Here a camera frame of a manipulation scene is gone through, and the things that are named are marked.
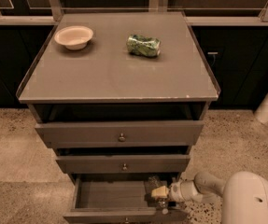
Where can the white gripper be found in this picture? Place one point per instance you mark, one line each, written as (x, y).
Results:
(176, 191)

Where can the clear plastic water bottle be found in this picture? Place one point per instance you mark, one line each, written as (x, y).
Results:
(155, 182)

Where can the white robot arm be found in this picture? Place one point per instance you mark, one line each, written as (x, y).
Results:
(244, 195)

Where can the grey bottom drawer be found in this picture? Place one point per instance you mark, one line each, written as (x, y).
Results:
(118, 199)

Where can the grey drawer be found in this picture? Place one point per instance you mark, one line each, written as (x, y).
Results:
(121, 164)
(118, 199)
(120, 133)

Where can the grey middle drawer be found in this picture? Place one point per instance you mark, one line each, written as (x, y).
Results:
(121, 164)

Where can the grey drawer cabinet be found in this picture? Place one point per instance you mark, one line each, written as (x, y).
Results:
(104, 82)

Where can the grey top drawer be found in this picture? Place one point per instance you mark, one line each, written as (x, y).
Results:
(120, 133)

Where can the crushed green can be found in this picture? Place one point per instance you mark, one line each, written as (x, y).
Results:
(143, 46)

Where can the beige paper bowl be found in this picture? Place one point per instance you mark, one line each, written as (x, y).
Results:
(74, 37)

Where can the metal window frame rail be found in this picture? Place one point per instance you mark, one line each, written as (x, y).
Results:
(197, 12)

